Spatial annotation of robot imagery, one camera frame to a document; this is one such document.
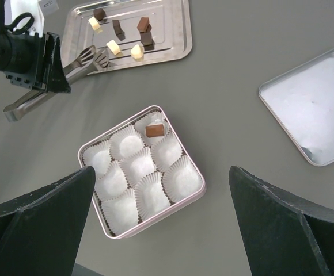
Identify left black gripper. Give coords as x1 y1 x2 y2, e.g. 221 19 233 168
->
4 32 71 93

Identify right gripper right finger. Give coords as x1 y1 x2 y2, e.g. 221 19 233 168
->
229 166 334 275

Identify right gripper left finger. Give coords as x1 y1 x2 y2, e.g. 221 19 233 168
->
0 166 95 275

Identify metal tongs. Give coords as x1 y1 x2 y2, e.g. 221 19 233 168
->
3 45 109 122

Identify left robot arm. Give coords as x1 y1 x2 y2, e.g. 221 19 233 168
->
0 1 71 93

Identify white chocolate small cube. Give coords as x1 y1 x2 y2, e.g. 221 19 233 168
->
88 17 101 32

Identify dark chocolate tall piece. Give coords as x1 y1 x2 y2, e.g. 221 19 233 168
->
112 20 124 36

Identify dark brown small chocolate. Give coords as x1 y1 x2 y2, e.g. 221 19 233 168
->
93 8 106 21

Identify white chocolate dome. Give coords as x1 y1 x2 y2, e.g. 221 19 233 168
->
130 44 144 60

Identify dark chocolate cube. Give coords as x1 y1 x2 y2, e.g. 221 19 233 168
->
140 32 154 47

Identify milk brown chocolate block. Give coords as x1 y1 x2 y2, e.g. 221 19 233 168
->
137 17 151 33

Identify white paper cup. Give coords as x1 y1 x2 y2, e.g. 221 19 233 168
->
119 147 156 187
95 161 128 201
101 189 139 236
134 171 170 221
109 125 144 160
82 140 112 178
134 111 169 146
162 155 203 203
151 133 183 172

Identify silver metal tray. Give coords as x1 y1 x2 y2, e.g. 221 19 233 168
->
61 1 192 72

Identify pink square tin box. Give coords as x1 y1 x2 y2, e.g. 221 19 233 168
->
77 105 206 239

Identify silver tin lid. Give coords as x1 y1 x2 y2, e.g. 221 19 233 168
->
259 49 334 167

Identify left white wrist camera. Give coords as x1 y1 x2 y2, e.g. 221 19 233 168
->
38 0 59 16

